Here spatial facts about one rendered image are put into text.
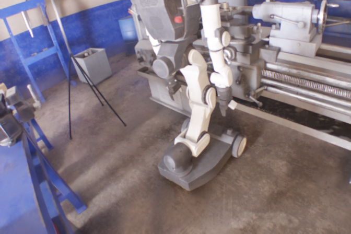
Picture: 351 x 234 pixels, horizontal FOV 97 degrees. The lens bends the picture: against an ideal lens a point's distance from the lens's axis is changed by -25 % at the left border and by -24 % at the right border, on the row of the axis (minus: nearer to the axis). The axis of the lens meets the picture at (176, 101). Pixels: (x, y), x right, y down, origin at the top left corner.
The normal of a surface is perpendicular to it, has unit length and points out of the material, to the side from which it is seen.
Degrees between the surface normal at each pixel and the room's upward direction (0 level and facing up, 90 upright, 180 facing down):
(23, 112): 90
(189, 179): 0
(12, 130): 88
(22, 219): 0
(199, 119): 60
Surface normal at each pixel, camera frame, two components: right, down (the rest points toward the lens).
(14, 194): -0.17, -0.83
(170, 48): -0.56, -0.23
